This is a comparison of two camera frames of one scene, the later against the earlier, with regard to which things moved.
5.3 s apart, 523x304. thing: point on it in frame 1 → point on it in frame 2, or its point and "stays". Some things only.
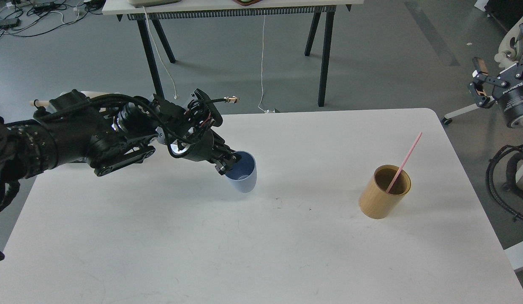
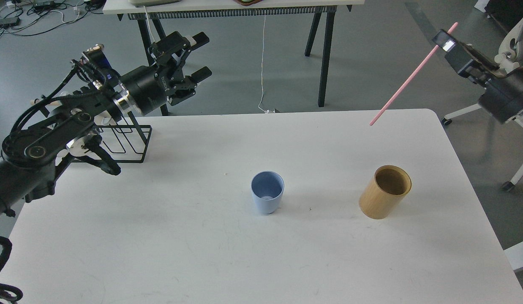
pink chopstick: (396, 177) → (398, 95)
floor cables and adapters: (23, 18) stays
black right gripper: (512, 88) → (505, 94)
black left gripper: (204, 145) → (147, 88)
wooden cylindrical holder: (374, 201) stays
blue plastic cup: (243, 175) → (267, 188)
